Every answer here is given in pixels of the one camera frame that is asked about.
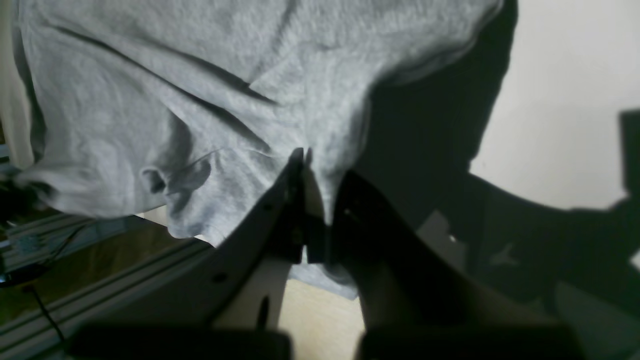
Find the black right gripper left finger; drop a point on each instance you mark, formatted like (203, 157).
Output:
(239, 286)

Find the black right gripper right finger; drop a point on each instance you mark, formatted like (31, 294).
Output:
(416, 306)

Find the grey t-shirt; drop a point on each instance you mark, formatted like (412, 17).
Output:
(196, 105)

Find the aluminium table frame rail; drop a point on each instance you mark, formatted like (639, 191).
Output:
(102, 265)

